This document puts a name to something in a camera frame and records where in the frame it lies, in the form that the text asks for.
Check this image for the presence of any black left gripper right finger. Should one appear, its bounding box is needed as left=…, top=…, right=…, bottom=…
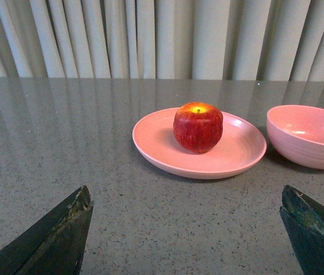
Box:
left=280, top=185, right=324, bottom=274

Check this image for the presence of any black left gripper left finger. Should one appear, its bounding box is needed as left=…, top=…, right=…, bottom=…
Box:
left=0, top=186, right=94, bottom=274

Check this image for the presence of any red apple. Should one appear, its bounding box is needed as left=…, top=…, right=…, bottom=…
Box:
left=173, top=102, right=224, bottom=154

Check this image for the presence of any pink bowl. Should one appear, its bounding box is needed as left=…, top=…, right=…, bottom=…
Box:
left=267, top=105, right=324, bottom=170

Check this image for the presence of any pink plate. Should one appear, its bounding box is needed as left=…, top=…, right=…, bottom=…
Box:
left=132, top=108, right=267, bottom=179

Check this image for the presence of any white pleated curtain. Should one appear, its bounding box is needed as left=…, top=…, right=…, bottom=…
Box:
left=0, top=1, right=324, bottom=81

